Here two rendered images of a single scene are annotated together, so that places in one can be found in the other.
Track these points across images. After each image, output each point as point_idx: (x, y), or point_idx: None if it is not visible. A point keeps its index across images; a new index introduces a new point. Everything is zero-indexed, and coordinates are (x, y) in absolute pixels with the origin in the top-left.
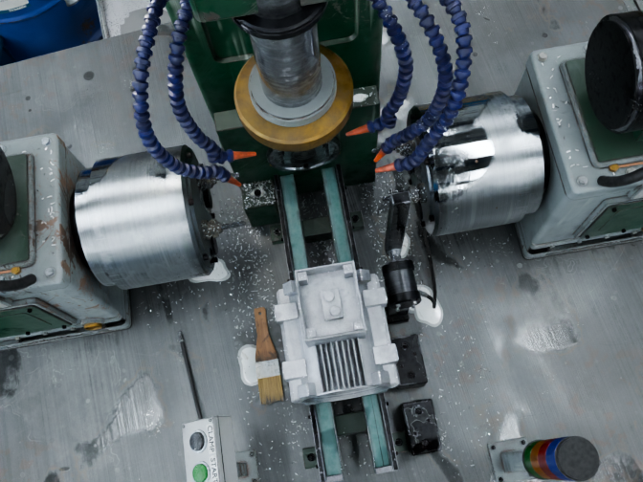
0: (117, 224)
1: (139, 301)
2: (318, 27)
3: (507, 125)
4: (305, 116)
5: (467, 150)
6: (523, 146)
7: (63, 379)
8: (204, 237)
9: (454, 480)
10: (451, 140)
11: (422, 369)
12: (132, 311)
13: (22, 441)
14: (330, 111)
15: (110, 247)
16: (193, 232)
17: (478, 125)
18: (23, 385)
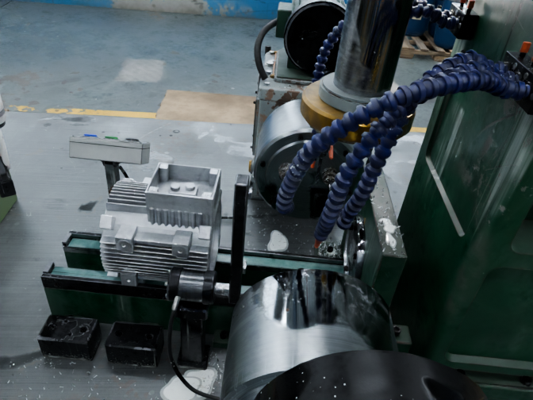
0: (292, 108)
1: (266, 205)
2: (463, 192)
3: (331, 351)
4: (324, 86)
5: (303, 301)
6: (295, 365)
7: (227, 169)
8: (279, 167)
9: (8, 361)
10: (320, 287)
11: (118, 344)
12: (260, 201)
13: (197, 151)
14: (330, 108)
15: (278, 110)
16: (277, 140)
17: (336, 321)
18: (230, 155)
